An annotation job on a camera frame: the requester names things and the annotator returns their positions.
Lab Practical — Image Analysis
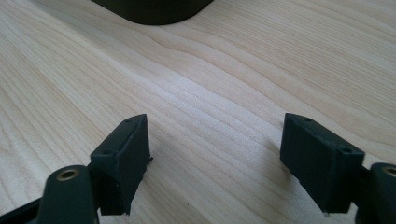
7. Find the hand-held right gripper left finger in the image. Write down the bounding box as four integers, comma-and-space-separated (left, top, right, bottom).
89, 113, 154, 217

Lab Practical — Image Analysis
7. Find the black rounded object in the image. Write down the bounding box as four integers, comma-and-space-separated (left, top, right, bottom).
91, 0, 215, 26

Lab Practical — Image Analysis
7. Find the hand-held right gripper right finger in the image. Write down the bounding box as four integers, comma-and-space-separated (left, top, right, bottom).
279, 112, 366, 216

